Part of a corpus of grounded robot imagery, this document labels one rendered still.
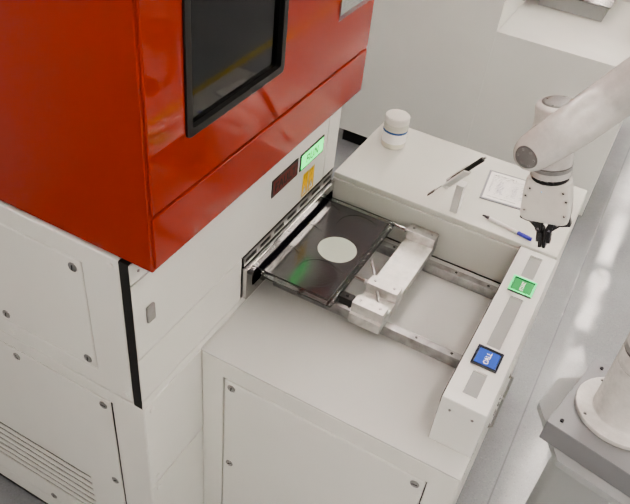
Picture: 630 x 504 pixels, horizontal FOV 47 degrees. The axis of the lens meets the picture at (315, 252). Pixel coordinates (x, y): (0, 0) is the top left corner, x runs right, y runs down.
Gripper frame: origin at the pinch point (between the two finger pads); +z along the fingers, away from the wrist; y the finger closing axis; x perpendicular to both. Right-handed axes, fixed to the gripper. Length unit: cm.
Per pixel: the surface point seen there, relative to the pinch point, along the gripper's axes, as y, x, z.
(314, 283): -47, -20, 12
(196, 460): -71, -49, 57
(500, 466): -11, 25, 112
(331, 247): -50, -6, 11
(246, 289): -61, -29, 11
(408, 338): -24.1, -19.1, 22.3
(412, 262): -31.9, 2.5, 17.2
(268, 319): -55, -30, 18
